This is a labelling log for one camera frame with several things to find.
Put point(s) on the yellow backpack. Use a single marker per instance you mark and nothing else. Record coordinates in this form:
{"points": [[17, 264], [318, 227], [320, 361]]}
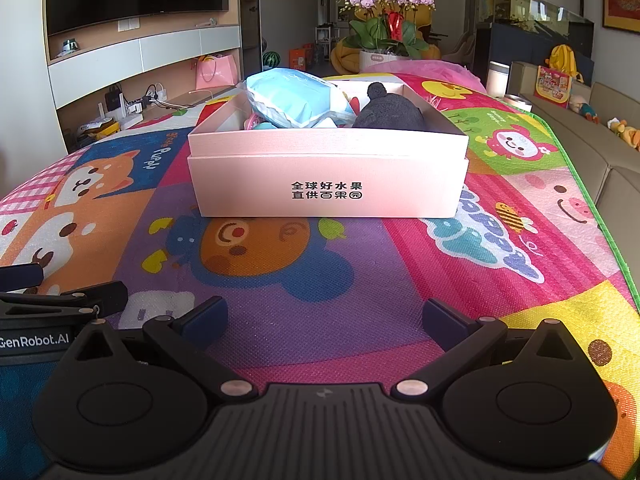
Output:
{"points": [[565, 60]]}

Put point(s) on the watermelon ball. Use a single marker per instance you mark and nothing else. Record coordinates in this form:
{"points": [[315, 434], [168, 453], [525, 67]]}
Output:
{"points": [[269, 59]]}

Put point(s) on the orange box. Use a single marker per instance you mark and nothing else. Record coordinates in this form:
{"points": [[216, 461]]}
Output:
{"points": [[301, 59]]}

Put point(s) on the orange plush toy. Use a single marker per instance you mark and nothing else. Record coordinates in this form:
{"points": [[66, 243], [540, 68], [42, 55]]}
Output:
{"points": [[625, 135]]}

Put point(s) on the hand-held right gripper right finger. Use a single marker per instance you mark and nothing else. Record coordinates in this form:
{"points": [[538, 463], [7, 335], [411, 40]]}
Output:
{"points": [[445, 324]]}

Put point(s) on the large yellow plush toy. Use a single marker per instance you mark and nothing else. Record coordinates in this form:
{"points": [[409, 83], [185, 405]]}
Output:
{"points": [[345, 57]]}

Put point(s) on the black plush toy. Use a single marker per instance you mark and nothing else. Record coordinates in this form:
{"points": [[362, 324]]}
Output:
{"points": [[390, 110]]}

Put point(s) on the pink gift bag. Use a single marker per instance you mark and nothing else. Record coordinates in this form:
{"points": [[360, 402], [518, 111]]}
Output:
{"points": [[216, 72]]}

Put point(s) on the white cylinder container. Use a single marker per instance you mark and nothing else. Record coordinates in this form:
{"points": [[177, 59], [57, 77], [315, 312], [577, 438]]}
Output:
{"points": [[498, 80]]}

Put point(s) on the pink orchid plant in pot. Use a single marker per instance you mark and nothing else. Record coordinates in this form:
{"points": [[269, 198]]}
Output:
{"points": [[387, 15]]}

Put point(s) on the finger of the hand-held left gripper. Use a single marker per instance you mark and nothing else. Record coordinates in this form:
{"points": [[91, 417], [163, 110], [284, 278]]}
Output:
{"points": [[20, 277], [100, 297]]}

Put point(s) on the colourful cartoon play mat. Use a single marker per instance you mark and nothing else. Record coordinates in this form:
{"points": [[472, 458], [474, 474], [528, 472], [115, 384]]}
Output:
{"points": [[325, 285]]}

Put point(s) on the colourful cartoon gift bag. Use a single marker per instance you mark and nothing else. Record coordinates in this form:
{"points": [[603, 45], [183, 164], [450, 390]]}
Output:
{"points": [[552, 87]]}

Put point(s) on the pink and teal toy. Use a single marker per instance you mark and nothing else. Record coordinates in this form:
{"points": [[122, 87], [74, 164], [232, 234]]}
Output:
{"points": [[257, 122]]}

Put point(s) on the blue wet wipes packet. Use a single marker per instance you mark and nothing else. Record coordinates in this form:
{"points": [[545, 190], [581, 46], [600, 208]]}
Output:
{"points": [[295, 97]]}

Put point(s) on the white television cabinet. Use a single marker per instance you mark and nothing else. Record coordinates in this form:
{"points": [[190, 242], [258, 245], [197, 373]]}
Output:
{"points": [[150, 55]]}

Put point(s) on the pink cushion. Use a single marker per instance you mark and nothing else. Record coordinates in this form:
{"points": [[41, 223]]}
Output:
{"points": [[425, 67]]}

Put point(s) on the small plush toy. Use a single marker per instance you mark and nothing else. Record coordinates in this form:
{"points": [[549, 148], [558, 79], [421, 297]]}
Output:
{"points": [[584, 109]]}

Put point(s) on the black fish tank cabinet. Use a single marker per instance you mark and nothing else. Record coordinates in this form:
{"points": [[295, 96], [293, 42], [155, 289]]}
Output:
{"points": [[525, 40]]}

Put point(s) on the pink cardboard box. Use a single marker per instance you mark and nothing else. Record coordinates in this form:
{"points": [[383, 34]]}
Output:
{"points": [[325, 180]]}

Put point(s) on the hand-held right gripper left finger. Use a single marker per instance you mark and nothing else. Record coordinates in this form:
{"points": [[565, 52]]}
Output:
{"points": [[202, 319]]}

